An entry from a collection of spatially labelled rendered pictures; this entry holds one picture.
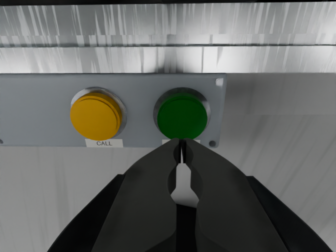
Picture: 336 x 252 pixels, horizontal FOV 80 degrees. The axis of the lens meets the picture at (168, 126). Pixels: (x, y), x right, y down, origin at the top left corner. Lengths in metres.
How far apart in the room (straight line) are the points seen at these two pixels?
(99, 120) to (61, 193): 0.27
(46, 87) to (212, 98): 0.13
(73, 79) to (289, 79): 0.25
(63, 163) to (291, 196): 0.38
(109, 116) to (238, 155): 0.22
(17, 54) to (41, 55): 0.02
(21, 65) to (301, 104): 0.31
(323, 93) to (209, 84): 0.20
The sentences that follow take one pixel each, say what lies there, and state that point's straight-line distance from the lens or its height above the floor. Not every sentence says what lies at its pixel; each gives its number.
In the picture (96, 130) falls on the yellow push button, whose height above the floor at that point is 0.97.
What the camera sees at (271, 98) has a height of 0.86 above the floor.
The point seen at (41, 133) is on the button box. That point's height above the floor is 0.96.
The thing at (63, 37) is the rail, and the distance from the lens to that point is 0.18.
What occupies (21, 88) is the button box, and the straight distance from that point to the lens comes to 0.20.
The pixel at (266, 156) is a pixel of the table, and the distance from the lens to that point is 0.34.
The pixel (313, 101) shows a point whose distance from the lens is 0.33.
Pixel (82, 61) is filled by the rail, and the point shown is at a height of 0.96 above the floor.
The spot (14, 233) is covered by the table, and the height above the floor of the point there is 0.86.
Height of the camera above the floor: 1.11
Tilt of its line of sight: 63 degrees down
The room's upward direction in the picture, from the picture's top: 176 degrees counter-clockwise
